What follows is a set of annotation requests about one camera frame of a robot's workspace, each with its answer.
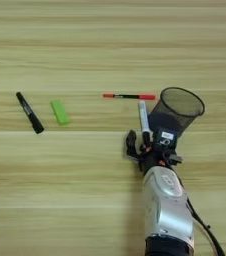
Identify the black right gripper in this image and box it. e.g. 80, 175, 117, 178
124, 129, 184, 176

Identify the white marker with black cap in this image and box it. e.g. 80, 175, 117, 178
137, 100, 152, 148

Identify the red and black pen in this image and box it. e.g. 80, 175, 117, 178
102, 92, 157, 101

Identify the green eraser block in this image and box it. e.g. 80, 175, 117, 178
49, 98, 71, 127

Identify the black marker pen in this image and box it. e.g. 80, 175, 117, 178
15, 91, 45, 135

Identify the black box with white label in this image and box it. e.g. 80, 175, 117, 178
152, 127, 179, 150

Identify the black mesh pen cup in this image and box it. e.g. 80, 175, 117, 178
147, 86, 206, 140

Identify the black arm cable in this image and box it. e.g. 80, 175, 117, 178
180, 179, 226, 256

